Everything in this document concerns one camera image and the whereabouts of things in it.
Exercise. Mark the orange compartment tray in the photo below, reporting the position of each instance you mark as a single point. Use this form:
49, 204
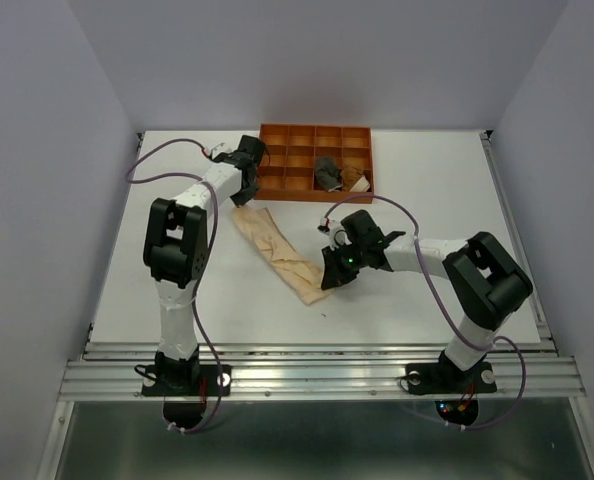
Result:
287, 172

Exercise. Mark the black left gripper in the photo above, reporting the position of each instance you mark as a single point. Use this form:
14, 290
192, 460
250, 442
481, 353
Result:
239, 200

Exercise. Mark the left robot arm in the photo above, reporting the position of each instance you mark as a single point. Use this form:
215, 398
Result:
176, 251

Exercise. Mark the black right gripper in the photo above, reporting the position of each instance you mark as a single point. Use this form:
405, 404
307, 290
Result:
334, 275

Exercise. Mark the aluminium right side rail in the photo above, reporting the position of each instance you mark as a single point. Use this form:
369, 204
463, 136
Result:
514, 225

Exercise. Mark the peach underwear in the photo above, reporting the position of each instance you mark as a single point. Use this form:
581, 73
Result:
300, 274

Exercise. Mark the dark grey underwear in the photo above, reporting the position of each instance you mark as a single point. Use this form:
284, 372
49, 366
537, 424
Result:
327, 174

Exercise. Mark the aluminium rail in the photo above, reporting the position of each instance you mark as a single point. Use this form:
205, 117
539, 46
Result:
514, 225
318, 372

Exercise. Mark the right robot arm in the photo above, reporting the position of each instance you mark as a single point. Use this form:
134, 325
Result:
488, 283

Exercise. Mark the brown underwear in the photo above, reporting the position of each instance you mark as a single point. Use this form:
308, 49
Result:
353, 179

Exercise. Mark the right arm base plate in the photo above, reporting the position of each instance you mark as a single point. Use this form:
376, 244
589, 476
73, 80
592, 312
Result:
443, 379

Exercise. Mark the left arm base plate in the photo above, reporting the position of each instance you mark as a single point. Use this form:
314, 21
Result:
210, 382

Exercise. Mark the aluminium front rail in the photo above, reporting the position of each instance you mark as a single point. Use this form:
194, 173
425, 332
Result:
318, 372

